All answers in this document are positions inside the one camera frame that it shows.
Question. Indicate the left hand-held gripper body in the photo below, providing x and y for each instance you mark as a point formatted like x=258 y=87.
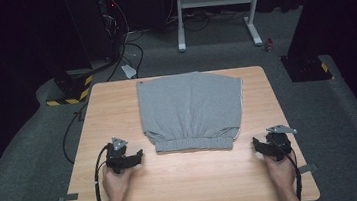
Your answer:
x=116 y=155

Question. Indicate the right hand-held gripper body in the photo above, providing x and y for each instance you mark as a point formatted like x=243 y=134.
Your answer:
x=280 y=145

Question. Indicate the grey sweatpants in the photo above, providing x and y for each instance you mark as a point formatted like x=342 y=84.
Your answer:
x=190 y=106

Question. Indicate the person's left hand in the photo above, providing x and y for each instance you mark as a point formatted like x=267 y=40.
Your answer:
x=116 y=185

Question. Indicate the person's right hand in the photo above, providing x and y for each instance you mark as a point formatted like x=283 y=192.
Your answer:
x=281 y=173

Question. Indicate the grey tape strip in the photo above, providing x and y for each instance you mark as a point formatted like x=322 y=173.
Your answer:
x=68 y=198
x=307 y=168

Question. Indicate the black stand with hazard stripes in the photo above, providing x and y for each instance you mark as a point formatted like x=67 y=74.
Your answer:
x=307 y=68
x=71 y=88

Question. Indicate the grey paper scrap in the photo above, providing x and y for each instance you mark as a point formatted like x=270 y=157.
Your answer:
x=128 y=71

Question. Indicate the dark equipment rack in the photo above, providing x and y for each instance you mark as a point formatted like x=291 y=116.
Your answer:
x=109 y=24

